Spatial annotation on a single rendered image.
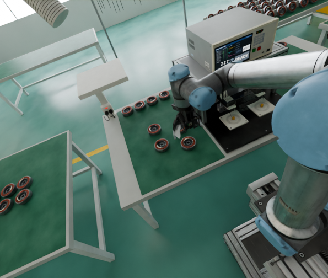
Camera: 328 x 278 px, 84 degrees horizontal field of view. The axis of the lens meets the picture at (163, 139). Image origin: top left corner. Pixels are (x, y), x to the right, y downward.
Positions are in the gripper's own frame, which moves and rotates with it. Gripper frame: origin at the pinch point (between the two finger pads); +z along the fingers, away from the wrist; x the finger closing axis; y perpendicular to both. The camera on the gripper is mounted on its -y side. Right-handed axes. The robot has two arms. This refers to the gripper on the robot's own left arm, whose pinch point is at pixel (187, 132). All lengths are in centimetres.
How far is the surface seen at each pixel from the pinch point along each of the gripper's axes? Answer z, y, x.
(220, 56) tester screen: -8, -36, 42
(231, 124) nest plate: 37, -20, 41
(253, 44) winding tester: -7, -36, 65
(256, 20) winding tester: -16, -45, 72
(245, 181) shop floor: 115, -5, 52
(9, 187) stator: 39, -59, -136
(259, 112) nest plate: 37, -18, 64
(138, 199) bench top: 40, 0, -41
